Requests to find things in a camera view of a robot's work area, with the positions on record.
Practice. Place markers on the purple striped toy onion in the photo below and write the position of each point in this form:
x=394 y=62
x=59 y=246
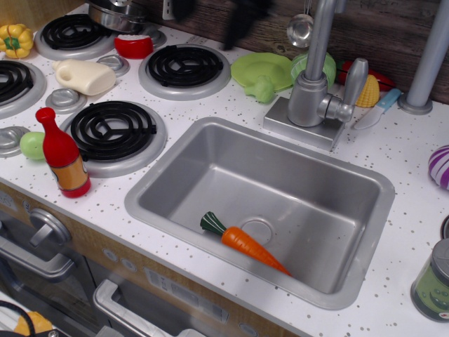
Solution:
x=438 y=167

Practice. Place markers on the grey stove knob middle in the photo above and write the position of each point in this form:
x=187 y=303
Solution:
x=66 y=101

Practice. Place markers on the grey oven dial knob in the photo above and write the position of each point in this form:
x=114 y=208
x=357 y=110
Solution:
x=48 y=229

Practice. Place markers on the yellow toy bell pepper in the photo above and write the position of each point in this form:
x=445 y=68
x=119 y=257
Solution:
x=17 y=41

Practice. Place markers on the red toy chili pepper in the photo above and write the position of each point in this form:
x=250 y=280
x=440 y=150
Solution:
x=343 y=66

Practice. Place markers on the silver toy faucet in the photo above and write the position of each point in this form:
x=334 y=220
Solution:
x=312 y=115

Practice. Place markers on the back left stove burner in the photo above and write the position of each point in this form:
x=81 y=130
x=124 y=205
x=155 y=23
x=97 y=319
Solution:
x=73 y=37

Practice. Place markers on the grey stove knob upper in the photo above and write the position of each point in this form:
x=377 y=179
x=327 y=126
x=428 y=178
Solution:
x=118 y=64

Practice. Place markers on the stainless steel toy pot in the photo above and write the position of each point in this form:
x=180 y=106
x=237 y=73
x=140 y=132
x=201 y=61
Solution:
x=120 y=16

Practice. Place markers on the orange toy carrot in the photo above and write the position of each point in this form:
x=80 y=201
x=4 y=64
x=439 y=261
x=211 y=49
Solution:
x=237 y=239

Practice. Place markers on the grey stove knob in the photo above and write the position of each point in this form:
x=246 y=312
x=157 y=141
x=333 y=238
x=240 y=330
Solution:
x=66 y=101
x=118 y=64
x=10 y=140
x=155 y=34

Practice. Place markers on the hanging grey slotted spatula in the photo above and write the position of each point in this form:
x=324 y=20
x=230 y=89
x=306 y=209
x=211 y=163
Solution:
x=167 y=13

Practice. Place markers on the grey stove knob front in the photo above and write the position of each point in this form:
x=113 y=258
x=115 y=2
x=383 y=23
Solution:
x=10 y=140

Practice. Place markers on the grey vertical support post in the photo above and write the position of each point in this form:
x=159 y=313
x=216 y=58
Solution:
x=417 y=100

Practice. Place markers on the front left stove burner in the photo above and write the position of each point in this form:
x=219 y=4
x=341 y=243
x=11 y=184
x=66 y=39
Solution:
x=22 y=86

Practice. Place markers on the silver hanging ladle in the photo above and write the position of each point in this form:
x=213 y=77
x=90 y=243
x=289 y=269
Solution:
x=300 y=27

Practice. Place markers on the green toy lettuce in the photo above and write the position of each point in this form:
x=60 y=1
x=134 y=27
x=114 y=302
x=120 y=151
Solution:
x=299 y=64

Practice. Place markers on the stove burner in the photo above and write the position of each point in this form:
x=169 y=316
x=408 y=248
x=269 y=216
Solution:
x=116 y=138
x=73 y=37
x=22 y=86
x=184 y=72

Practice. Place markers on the grey plastic sink basin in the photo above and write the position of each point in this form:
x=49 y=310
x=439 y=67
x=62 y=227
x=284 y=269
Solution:
x=320 y=217

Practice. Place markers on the green toy apple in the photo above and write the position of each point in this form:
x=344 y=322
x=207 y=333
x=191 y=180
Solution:
x=31 y=145

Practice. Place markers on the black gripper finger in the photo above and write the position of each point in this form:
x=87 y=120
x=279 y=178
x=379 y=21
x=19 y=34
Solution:
x=244 y=15
x=182 y=9

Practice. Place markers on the grey stove knob back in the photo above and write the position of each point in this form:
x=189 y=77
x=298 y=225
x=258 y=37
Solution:
x=155 y=34

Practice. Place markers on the red toy ketchup bottle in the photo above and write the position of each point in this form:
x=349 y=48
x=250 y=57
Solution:
x=63 y=157

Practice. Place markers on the front right stove burner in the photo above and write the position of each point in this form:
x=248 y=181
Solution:
x=116 y=138

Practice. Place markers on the grey oven door handle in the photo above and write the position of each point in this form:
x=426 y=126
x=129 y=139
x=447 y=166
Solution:
x=57 y=269

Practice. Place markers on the yellow toy below counter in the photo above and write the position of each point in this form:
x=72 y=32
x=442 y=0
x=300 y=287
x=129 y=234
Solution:
x=39 y=322

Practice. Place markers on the blue handled toy knife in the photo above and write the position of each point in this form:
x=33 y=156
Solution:
x=374 y=115

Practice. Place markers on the green labelled toy can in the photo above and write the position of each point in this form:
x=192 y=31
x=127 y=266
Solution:
x=429 y=292

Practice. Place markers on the green toy plate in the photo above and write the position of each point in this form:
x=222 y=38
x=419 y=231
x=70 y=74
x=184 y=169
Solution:
x=246 y=70

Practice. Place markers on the yellow toy corn cob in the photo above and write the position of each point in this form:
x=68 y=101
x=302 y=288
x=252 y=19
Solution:
x=370 y=94

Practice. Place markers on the back right stove burner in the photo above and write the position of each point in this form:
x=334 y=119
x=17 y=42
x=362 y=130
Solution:
x=184 y=72

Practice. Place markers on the cream toy milk jug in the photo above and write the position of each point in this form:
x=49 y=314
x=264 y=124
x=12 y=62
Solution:
x=86 y=77

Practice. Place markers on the grey lower door handle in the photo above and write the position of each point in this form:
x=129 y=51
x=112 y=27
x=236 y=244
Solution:
x=139 y=313

